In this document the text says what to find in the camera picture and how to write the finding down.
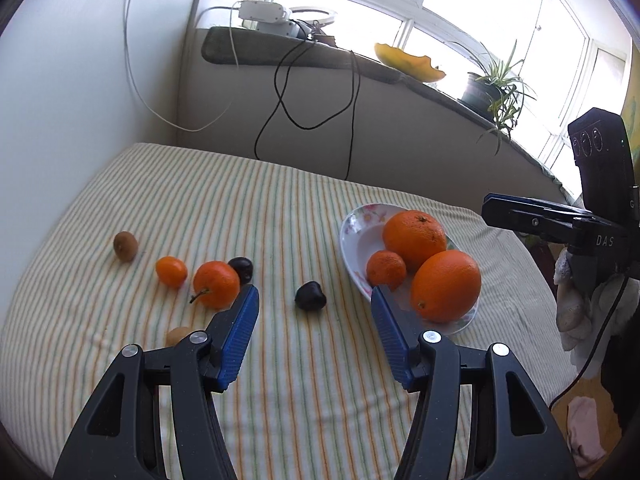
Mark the yellow bowl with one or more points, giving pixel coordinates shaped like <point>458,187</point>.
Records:
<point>405,62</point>

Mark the tangerine with stem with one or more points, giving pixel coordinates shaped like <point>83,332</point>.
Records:
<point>216,284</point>

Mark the medium orange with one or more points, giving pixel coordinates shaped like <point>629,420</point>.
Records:
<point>445,285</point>

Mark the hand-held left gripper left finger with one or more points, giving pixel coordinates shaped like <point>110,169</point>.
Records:
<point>240,335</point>

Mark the floral white plate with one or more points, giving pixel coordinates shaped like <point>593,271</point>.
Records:
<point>357,245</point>

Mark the white power strip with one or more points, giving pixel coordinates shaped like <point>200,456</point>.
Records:
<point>265,12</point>

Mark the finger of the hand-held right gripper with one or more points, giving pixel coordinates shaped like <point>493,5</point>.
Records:
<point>525,222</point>
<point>540,206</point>

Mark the striped table cloth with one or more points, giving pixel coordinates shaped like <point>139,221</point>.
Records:
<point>300,210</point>

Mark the small tangerine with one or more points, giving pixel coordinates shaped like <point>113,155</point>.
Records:
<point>386,270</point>

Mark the small orange kumquat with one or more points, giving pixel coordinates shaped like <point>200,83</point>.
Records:
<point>171,271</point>

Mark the small brown fruit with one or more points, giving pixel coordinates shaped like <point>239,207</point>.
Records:
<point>177,335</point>

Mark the brown kiwi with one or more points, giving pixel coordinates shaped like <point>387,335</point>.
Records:
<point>125,246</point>

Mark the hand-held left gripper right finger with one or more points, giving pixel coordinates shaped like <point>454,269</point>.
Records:
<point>390,340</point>

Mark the potted spider plant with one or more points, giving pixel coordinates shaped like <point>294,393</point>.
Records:
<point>482,92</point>

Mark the dark plum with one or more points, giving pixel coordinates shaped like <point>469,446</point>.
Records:
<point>242,267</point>
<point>310,295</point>

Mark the pink cloth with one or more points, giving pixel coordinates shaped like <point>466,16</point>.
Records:
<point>587,435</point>

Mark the person's right hand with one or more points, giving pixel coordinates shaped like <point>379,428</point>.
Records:
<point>570,310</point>

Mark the large orange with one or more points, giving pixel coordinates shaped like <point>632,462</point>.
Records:
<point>414,237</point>

